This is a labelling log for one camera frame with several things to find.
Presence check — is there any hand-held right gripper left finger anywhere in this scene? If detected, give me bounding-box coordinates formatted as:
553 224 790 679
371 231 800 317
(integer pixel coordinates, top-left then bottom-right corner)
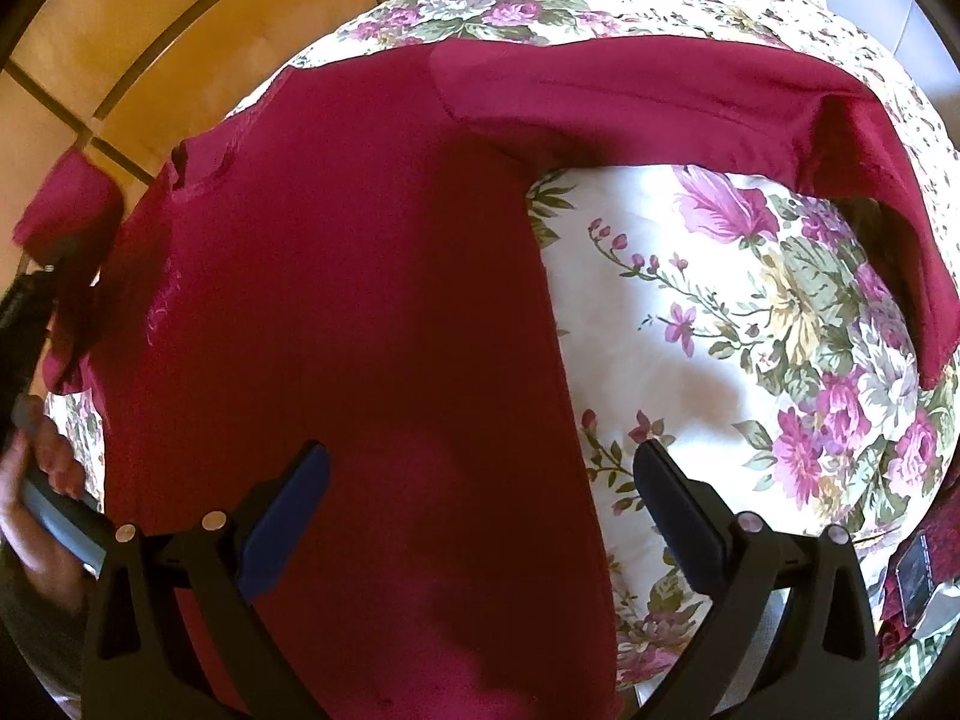
81 441 332 720

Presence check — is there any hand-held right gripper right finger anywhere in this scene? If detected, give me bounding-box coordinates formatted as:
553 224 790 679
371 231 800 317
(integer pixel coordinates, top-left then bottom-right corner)
632 439 880 720

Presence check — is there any floral blanket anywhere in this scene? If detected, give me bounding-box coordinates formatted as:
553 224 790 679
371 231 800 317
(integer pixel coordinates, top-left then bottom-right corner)
41 0 960 720

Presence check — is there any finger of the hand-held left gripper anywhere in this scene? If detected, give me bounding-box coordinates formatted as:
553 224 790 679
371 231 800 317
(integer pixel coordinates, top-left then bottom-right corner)
43 235 85 275

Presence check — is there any person's left hand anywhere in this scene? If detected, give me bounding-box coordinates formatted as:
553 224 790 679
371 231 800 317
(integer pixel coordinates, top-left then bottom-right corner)
0 420 102 616

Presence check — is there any dark red patterned cloth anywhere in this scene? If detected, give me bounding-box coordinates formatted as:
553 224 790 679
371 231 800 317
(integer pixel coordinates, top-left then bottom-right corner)
874 510 960 665

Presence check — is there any person's left forearm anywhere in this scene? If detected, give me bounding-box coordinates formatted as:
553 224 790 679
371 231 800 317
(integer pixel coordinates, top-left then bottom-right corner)
0 592 87 698

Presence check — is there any dark red shirt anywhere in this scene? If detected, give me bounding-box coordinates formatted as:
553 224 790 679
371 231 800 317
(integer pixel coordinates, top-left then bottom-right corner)
15 37 960 720

